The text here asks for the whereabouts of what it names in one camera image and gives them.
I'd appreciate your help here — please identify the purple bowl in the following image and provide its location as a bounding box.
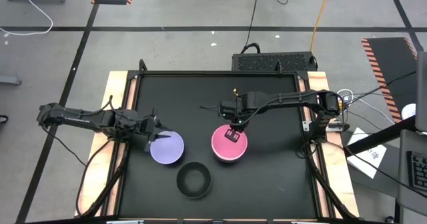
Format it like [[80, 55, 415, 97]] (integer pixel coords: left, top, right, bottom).
[[149, 130, 185, 165]]

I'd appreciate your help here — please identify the white paper sheet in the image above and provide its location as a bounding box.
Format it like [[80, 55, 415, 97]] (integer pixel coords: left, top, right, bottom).
[[346, 127, 388, 180]]

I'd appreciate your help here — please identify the thin black cable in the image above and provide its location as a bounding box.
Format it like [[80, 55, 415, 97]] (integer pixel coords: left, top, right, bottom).
[[346, 71, 418, 105]]

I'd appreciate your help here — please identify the black bowl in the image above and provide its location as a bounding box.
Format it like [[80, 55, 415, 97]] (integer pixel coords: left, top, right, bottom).
[[175, 161, 212, 199]]

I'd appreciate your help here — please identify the white coiled cable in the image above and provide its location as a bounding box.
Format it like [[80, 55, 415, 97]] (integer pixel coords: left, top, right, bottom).
[[335, 88, 355, 105]]

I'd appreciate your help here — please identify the grey desk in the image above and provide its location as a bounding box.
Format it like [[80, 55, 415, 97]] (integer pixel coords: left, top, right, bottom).
[[396, 129, 427, 217]]

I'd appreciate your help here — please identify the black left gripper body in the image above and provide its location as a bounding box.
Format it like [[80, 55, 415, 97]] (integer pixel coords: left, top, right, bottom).
[[132, 107, 156, 153]]

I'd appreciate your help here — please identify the black power cable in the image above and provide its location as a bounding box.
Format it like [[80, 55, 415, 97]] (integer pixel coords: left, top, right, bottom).
[[244, 0, 260, 54]]

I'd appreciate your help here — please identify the plywood table board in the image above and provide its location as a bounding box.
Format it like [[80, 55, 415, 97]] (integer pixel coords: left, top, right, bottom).
[[77, 71, 138, 217], [298, 71, 360, 218]]

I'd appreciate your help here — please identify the black desk leg bar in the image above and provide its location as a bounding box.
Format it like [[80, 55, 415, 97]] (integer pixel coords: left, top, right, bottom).
[[343, 116, 418, 157]]

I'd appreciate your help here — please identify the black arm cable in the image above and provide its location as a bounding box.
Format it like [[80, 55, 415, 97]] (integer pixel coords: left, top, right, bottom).
[[75, 137, 116, 215]]

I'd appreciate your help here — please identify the white cup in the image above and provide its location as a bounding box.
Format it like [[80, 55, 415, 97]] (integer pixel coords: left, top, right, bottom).
[[401, 103, 418, 121]]

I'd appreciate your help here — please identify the black perforated computer case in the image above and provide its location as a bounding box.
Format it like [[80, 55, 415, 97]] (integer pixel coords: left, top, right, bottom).
[[232, 51, 318, 73]]

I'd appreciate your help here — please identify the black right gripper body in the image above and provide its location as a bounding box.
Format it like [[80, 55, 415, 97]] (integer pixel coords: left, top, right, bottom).
[[218, 95, 252, 132]]

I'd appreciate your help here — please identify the pink bowl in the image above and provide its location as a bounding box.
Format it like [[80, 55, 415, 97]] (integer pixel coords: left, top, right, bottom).
[[210, 124, 249, 161]]

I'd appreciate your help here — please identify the black keyboard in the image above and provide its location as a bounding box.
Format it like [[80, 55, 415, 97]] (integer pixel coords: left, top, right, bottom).
[[406, 150, 427, 193]]

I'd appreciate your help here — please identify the black table frame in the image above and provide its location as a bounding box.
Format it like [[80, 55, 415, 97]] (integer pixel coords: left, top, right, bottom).
[[79, 59, 358, 220]]

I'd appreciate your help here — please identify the yellow cable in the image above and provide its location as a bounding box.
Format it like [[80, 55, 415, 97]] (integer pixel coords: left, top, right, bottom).
[[309, 0, 334, 53]]

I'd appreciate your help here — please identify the grey monitor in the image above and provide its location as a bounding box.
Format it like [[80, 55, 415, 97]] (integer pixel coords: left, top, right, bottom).
[[415, 50, 427, 133]]

